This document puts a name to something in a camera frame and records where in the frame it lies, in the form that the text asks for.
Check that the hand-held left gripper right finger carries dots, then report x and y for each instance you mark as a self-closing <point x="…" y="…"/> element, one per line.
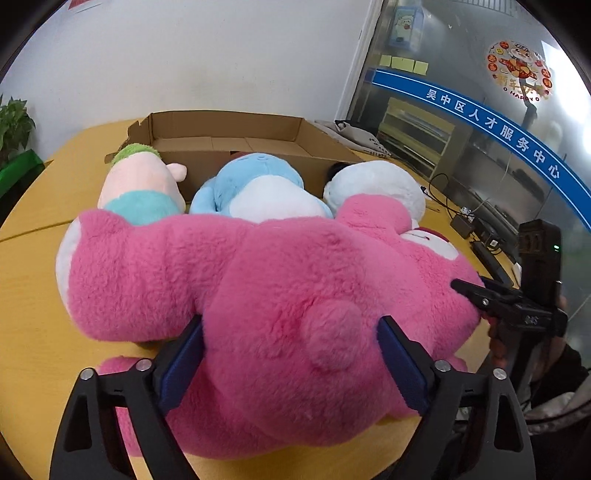
<point x="404" y="369"/>

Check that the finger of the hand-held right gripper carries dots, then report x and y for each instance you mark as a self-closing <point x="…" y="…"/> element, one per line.
<point x="501" y="287"/>
<point x="480" y="300"/>

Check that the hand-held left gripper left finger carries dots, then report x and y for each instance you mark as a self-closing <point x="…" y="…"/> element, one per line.
<point x="182" y="369"/>

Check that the large pink plush bear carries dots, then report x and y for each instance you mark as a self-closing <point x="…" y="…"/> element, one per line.
<point x="277" y="300"/>

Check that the white round plush toy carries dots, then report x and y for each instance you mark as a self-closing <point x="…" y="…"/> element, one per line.
<point x="378" y="184"/>

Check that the pink doll with green hair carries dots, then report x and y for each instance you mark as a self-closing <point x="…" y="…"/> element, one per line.
<point x="138" y="180"/>

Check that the blue plush toy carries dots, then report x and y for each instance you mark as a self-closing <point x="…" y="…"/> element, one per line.
<point x="258" y="175"/>

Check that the cardboard box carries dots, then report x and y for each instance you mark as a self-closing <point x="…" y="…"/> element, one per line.
<point x="221" y="127"/>

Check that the person's right forearm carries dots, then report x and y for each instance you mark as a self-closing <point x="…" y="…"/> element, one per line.
<point x="565" y="369"/>

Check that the person's right hand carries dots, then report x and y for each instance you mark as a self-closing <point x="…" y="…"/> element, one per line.
<point x="497" y="344"/>

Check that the black power strip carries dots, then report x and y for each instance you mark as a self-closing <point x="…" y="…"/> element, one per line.
<point x="491" y="263"/>

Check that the black power adapter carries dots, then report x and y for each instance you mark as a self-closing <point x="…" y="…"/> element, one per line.
<point x="460" y="226"/>

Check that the grey fleece garment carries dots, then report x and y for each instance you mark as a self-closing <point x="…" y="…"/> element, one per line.
<point x="558" y="410"/>

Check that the yellow shelf unit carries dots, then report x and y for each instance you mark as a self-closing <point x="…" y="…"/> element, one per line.
<point x="411" y="134"/>

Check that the blue banner strip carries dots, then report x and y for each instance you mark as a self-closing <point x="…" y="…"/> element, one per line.
<point x="461" y="99"/>

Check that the grey cloth bag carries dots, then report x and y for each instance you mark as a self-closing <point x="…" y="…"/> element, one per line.
<point x="355" y="136"/>

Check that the round festive window sticker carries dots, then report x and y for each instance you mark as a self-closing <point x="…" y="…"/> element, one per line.
<point x="517" y="67"/>

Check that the yellow sticky note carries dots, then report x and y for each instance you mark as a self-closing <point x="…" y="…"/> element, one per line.
<point x="408" y="64"/>
<point x="420" y="67"/>
<point x="386" y="61"/>
<point x="397" y="62"/>

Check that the green potted plant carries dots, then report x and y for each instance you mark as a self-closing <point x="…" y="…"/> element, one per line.
<point x="14" y="124"/>

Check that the cartoon wall poster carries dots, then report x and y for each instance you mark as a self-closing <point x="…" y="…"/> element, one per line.
<point x="406" y="25"/>

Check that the red wall sign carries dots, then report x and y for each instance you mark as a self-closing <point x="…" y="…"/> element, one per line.
<point x="82" y="3"/>

